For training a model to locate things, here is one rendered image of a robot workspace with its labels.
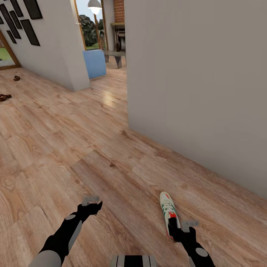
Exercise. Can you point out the gym shoe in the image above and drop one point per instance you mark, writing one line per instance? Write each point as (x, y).
(170, 215)

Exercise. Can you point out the sofa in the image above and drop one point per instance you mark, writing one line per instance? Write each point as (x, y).
(95, 63)

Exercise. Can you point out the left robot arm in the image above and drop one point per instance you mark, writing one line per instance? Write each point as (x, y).
(58, 246)

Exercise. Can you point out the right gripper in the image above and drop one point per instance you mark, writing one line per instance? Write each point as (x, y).
(180, 236)

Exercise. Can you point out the wood fireplace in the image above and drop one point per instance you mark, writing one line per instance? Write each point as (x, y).
(119, 31)

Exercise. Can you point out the robot trunk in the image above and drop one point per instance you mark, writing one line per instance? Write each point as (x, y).
(133, 261)

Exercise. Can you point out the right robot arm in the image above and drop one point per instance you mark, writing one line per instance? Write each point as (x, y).
(198, 256)

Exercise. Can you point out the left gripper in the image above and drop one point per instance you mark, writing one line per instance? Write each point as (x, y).
(91, 209)

